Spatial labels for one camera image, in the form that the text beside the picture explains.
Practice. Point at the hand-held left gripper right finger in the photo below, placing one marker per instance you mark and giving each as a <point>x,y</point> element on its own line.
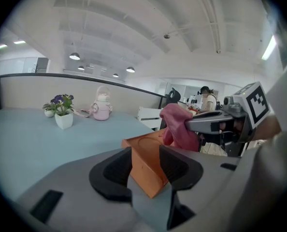
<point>179,170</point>

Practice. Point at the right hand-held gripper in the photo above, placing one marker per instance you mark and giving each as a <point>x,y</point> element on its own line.
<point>251,105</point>

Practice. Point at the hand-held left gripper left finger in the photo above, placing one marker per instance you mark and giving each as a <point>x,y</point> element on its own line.
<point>109,173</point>

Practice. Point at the pink cloth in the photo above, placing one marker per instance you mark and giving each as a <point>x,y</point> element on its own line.
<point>179,127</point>

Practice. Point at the orange box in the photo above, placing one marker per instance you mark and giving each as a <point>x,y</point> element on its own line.
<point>146,168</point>

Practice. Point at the person's right forearm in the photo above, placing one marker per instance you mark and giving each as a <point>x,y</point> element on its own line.
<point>268,127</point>

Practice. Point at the black office chair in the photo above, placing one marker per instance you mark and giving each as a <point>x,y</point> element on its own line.
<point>173,96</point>

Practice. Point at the white slatted bench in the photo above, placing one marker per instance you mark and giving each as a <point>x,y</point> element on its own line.
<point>148,117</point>

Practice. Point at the pink water bottle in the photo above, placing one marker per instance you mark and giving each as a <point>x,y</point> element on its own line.
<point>101,105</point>

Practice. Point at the purple flower plant white pot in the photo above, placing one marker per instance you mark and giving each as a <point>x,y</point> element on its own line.
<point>63,112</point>

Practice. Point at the beige desk partition black rim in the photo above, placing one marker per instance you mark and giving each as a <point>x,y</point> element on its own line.
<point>85,91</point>

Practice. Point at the small plant round white pot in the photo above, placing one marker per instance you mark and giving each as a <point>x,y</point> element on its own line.
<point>48,110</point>

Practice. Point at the dome pendant lamp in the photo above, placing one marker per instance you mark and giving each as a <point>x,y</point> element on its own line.
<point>81,68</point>
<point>74,56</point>
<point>130,69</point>
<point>115,75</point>

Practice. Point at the long ceiling light panel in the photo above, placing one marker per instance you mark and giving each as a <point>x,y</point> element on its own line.
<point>269,47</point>

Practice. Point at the small ceiling light panel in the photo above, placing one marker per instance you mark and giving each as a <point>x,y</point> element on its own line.
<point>1,46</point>
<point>19,42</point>

